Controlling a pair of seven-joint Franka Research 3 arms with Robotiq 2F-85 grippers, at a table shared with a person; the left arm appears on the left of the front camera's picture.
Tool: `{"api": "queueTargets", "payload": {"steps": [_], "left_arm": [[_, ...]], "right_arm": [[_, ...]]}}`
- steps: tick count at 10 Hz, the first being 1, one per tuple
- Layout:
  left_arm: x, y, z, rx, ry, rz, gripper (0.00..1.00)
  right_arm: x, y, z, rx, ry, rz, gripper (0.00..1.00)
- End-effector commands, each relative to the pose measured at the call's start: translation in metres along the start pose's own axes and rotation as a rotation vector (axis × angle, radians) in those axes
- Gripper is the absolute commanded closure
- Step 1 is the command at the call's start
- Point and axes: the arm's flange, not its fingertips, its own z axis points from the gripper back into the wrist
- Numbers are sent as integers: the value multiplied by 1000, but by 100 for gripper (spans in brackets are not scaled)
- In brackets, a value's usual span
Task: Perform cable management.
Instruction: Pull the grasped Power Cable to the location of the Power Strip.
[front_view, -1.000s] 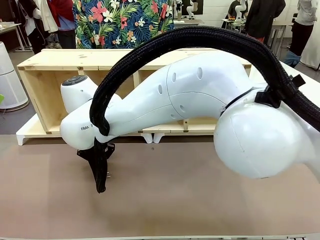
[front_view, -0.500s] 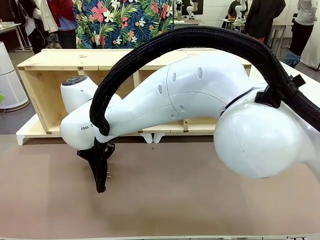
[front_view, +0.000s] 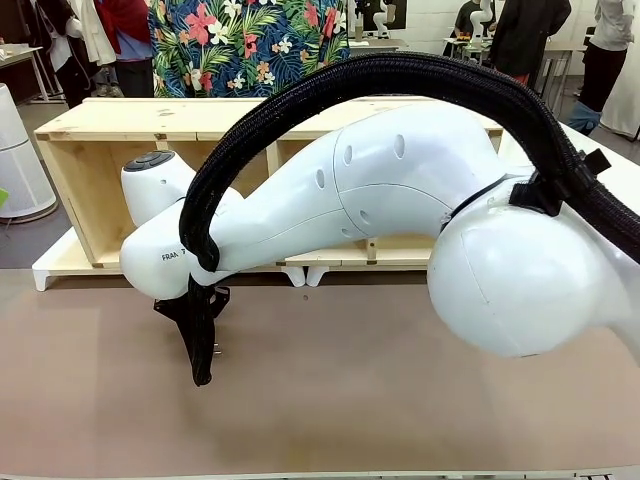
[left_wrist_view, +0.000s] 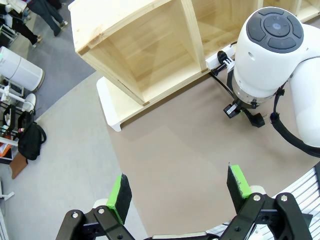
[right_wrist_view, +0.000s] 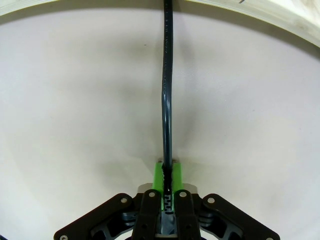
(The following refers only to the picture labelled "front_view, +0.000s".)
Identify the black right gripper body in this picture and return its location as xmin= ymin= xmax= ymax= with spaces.
xmin=152 ymin=286 xmax=232 ymax=324

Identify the pine wood shelf unit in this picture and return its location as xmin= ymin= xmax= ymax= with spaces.
xmin=33 ymin=96 xmax=504 ymax=275

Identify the white air purifier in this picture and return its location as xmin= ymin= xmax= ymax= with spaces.
xmin=0 ymin=82 xmax=57 ymax=221

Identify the person in dark clothes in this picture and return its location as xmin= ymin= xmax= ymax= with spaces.
xmin=27 ymin=0 xmax=99 ymax=109

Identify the person in floral shirt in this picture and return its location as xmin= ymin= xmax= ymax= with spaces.
xmin=147 ymin=0 xmax=351 ymax=99

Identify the person in red vest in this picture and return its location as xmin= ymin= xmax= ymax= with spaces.
xmin=94 ymin=0 xmax=155 ymax=99

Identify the white coat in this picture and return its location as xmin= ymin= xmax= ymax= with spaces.
xmin=67 ymin=0 xmax=119 ymax=67

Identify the grey background table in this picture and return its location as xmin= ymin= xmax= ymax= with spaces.
xmin=0 ymin=43 xmax=51 ymax=104

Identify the seated person in black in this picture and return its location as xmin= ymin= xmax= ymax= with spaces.
xmin=453 ymin=0 xmax=484 ymax=41

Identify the person in black jacket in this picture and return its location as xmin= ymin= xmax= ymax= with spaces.
xmin=488 ymin=0 xmax=573 ymax=94

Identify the blue cloth bundle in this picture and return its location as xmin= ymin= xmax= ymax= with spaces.
xmin=568 ymin=101 xmax=602 ymax=135

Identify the grey background desk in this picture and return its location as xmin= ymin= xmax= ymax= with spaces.
xmin=542 ymin=39 xmax=589 ymax=119

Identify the person in grey shirt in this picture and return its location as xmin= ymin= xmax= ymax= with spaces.
xmin=579 ymin=0 xmax=640 ymax=136

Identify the black braided cable sleeve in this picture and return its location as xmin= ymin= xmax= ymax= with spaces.
xmin=178 ymin=51 xmax=640 ymax=387

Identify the black velcro strap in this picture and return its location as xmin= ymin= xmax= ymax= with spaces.
xmin=508 ymin=148 xmax=612 ymax=217

